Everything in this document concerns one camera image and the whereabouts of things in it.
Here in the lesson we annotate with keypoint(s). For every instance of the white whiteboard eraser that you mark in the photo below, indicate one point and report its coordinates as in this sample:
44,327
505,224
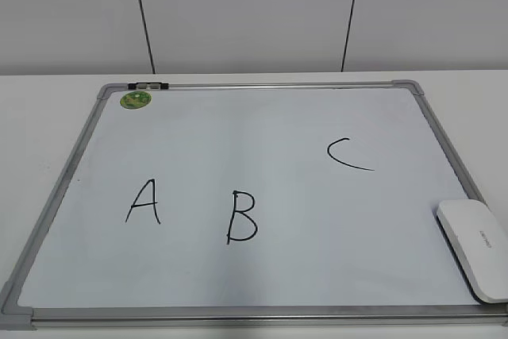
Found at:
480,245

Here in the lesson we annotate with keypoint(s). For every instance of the silver framed whiteboard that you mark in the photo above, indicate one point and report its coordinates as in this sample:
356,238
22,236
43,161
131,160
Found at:
250,205

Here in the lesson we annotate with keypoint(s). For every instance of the round green magnet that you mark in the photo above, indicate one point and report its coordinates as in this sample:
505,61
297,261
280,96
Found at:
135,100

